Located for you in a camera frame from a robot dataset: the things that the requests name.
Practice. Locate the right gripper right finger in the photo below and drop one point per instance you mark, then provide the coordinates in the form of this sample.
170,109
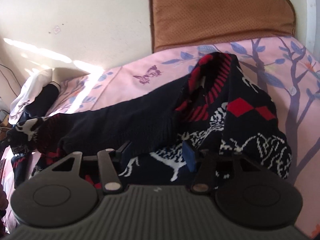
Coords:
188,154

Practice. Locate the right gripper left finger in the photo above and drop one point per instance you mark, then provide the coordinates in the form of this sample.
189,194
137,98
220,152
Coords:
123,153

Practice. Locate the navy red patterned sweater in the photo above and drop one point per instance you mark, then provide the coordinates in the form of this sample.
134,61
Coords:
213,108

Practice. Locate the dark folded garment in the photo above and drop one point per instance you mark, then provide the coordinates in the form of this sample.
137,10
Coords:
43,102

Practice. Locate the white folded garment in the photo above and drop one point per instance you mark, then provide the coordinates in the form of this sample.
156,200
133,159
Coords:
29,91

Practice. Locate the pink floral bed sheet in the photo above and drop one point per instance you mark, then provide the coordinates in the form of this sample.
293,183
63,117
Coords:
83,196

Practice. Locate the brown dotted cushion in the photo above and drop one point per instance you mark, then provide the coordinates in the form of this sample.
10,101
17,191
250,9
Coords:
180,23

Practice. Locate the pink wall sticker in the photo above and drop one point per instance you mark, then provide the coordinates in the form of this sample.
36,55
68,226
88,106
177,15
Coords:
56,29

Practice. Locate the white window frame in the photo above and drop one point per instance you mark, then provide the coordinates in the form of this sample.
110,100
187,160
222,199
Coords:
312,27

